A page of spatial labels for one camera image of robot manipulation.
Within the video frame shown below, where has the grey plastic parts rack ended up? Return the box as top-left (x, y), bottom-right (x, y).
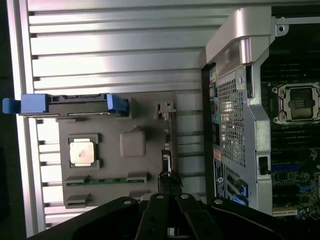
top-left (56, 92), bottom-right (179, 211)

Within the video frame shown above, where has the white expansion slot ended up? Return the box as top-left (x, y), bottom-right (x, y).
top-left (271, 208), bottom-right (298, 217)

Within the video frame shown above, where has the hard disk in blue caddy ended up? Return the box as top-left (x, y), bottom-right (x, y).
top-left (2, 92), bottom-right (136, 119)

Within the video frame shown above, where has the silver CPU chip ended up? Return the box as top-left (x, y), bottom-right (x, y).
top-left (69, 141), bottom-right (97, 166)

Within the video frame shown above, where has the metal CPU socket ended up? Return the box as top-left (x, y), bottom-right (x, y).
top-left (271, 82), bottom-right (320, 125)

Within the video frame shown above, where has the green RAM stick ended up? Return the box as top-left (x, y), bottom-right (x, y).
top-left (66, 177), bottom-right (148, 187)

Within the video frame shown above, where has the blue expansion slot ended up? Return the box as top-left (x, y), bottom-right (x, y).
top-left (271, 164), bottom-right (301, 172)

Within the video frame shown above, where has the open black PC case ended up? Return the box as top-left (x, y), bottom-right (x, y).
top-left (199, 6), bottom-right (320, 221)

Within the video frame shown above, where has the green Dell motherboard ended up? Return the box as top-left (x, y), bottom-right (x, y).
top-left (259, 59), bottom-right (320, 219)

